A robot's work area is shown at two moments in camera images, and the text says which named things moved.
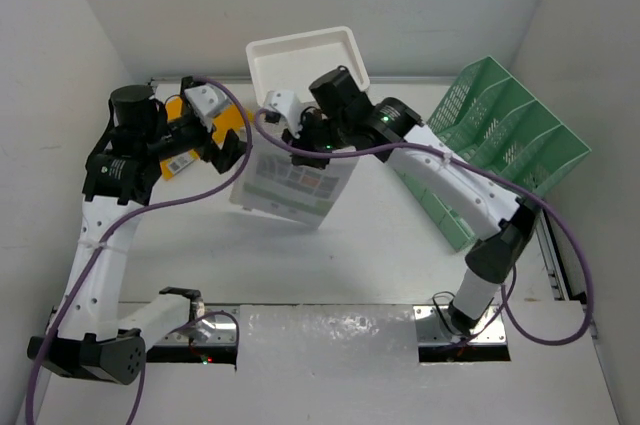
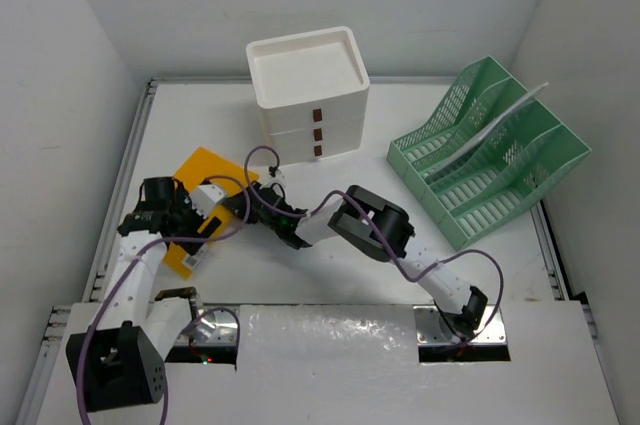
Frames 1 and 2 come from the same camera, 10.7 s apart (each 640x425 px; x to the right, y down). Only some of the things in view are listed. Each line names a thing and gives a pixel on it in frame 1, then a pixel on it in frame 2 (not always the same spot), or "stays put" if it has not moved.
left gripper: (222, 157) to (182, 202)
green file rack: (493, 121) stays put
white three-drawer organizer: (292, 63) stays put
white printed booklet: (268, 183) to (487, 129)
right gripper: (307, 117) to (235, 203)
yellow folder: (227, 119) to (205, 179)
